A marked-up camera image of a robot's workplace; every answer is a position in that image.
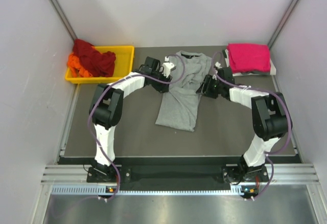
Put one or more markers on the slotted cable duct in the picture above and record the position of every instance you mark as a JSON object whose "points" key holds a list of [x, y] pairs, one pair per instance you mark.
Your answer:
{"points": [[105, 190]]}

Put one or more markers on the aluminium frame rail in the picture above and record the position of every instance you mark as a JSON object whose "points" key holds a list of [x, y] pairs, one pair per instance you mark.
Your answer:
{"points": [[64, 174]]}

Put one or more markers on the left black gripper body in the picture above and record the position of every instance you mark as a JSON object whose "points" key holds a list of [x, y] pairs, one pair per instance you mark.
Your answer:
{"points": [[158, 85]]}

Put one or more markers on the folded white t shirt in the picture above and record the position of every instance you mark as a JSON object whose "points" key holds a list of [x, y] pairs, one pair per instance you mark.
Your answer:
{"points": [[272, 71]]}

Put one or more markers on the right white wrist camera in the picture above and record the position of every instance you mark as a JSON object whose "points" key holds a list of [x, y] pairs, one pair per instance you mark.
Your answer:
{"points": [[217, 65]]}

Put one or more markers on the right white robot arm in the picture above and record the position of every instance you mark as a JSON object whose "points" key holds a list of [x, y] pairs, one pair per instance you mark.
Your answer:
{"points": [[270, 116]]}

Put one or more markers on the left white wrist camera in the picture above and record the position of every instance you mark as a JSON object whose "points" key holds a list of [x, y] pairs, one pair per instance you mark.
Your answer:
{"points": [[167, 67]]}

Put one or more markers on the grey t shirt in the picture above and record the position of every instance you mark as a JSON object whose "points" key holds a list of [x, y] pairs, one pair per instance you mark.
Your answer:
{"points": [[179, 106]]}

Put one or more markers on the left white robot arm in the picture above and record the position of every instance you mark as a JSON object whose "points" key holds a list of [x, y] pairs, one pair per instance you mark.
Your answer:
{"points": [[107, 103]]}

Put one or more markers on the dark red t shirt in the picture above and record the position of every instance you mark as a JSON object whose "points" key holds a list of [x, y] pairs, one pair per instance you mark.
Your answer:
{"points": [[97, 63]]}

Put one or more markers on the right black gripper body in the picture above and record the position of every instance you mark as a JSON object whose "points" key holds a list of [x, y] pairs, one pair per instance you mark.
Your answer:
{"points": [[212, 86]]}

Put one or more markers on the folded pink t shirt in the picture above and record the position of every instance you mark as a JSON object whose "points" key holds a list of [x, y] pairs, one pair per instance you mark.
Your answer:
{"points": [[248, 57]]}

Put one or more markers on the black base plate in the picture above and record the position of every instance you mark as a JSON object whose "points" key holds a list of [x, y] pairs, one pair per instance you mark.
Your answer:
{"points": [[177, 173]]}

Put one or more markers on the orange t shirt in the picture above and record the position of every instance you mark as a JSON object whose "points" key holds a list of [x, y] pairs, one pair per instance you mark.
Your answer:
{"points": [[76, 68]]}

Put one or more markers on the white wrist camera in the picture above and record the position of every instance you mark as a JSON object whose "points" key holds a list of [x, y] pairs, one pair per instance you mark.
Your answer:
{"points": [[217, 65], [167, 67]]}

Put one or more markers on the yellow plastic bin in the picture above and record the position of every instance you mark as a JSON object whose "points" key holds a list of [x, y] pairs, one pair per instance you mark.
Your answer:
{"points": [[123, 65]]}

